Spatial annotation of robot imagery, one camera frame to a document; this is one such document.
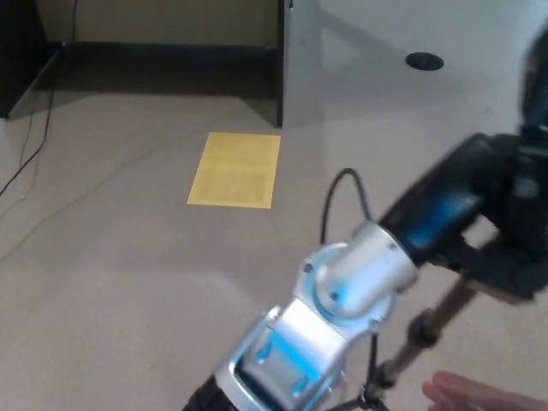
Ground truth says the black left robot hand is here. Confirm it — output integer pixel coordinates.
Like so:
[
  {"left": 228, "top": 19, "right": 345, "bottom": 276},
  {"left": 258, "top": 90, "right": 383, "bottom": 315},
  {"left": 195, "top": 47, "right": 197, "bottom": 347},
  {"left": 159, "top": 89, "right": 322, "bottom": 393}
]
[{"left": 378, "top": 132, "right": 548, "bottom": 306}]

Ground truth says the person's bare hand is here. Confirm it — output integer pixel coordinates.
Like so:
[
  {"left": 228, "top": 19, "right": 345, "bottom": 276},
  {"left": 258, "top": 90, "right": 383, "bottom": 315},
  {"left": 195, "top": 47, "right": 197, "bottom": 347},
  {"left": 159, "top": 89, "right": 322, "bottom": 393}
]
[{"left": 421, "top": 371, "right": 548, "bottom": 411}]

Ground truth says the black tripod with phone holder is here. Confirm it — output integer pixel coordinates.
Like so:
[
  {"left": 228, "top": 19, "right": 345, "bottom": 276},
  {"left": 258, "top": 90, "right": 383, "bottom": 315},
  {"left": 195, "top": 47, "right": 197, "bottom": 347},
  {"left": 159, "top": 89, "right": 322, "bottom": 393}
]
[{"left": 329, "top": 29, "right": 548, "bottom": 411}]

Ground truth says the yellow rectangular floor sheet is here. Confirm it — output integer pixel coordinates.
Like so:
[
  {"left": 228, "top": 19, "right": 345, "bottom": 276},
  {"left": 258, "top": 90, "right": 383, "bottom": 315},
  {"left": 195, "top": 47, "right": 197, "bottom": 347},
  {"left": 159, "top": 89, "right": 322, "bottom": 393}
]
[{"left": 186, "top": 131, "right": 283, "bottom": 210}]

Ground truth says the dark wooden desk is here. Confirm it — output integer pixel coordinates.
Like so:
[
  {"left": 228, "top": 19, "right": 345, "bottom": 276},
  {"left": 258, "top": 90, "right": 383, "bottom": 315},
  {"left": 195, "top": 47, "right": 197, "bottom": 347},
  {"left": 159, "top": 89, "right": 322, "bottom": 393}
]
[{"left": 0, "top": 0, "right": 326, "bottom": 128}]

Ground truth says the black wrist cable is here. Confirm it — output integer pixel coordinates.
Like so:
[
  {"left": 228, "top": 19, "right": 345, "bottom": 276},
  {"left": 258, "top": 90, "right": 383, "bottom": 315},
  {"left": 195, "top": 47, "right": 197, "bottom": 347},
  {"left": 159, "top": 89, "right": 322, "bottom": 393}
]
[{"left": 320, "top": 168, "right": 373, "bottom": 241}]

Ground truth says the thin grey floor cable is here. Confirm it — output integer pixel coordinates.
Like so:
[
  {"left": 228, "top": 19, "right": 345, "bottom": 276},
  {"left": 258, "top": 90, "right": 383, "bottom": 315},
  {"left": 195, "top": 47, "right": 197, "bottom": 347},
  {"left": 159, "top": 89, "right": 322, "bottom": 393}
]
[{"left": 0, "top": 128, "right": 209, "bottom": 263}]

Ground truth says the thick black cable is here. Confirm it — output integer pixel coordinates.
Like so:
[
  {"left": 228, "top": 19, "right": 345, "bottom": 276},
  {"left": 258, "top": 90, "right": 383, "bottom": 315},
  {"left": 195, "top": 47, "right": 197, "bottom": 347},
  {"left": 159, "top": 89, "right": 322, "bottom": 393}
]
[{"left": 0, "top": 0, "right": 80, "bottom": 197}]

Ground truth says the thin dark cable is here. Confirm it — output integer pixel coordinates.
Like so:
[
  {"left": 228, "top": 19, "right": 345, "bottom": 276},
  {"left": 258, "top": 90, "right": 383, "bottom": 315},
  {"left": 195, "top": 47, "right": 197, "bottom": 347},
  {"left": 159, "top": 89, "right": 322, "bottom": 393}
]
[{"left": 17, "top": 89, "right": 39, "bottom": 175}]

